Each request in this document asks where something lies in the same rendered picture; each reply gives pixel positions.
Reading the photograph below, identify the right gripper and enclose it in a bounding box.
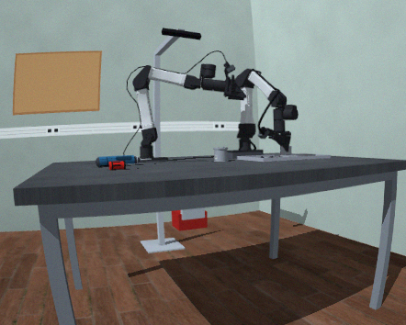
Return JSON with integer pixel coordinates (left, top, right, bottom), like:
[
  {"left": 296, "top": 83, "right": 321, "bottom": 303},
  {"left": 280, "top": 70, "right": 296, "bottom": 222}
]
[{"left": 213, "top": 75, "right": 246, "bottom": 100}]

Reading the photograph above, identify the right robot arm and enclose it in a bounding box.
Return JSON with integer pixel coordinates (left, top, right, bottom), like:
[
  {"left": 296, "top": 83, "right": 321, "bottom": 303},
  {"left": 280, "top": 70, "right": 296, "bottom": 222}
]
[{"left": 132, "top": 64, "right": 216, "bottom": 161}]

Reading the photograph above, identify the blue screwdriver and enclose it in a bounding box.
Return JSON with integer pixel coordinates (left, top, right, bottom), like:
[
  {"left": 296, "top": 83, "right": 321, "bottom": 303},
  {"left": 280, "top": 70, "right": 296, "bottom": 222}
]
[{"left": 96, "top": 155, "right": 151, "bottom": 167}]

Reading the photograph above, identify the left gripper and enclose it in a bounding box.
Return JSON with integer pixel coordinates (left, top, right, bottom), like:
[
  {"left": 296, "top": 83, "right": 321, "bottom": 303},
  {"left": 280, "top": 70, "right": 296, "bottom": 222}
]
[{"left": 268, "top": 119, "right": 291, "bottom": 151}]

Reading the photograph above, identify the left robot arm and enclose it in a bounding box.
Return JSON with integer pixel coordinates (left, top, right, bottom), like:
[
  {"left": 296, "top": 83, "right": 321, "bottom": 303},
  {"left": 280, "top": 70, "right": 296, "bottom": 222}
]
[{"left": 228, "top": 68, "right": 299, "bottom": 152}]

